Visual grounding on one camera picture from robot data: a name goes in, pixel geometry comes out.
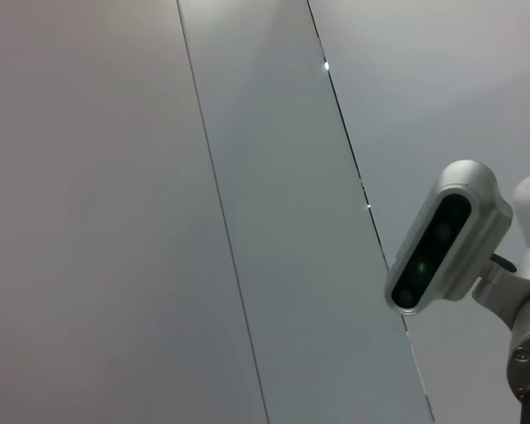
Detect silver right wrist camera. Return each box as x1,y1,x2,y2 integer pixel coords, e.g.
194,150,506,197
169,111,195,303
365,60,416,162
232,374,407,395
383,158,513,315

